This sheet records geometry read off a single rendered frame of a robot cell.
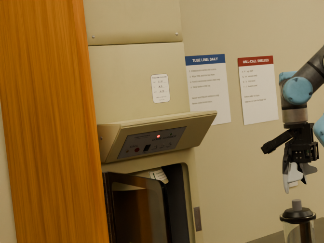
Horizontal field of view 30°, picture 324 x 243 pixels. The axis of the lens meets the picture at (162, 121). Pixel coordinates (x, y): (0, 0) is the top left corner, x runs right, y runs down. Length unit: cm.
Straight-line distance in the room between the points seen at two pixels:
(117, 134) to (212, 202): 98
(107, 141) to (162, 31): 37
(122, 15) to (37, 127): 37
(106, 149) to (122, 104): 14
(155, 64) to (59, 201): 45
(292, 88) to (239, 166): 86
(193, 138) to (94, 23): 41
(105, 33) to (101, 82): 13
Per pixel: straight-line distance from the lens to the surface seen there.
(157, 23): 169
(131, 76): 162
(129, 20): 164
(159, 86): 167
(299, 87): 168
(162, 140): 159
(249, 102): 251
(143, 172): 168
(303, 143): 182
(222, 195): 242
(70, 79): 148
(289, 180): 180
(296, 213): 185
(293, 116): 180
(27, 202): 180
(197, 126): 164
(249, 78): 253
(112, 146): 150
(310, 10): 287
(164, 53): 169
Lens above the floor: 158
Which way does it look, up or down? 3 degrees down
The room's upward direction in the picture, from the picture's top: 6 degrees counter-clockwise
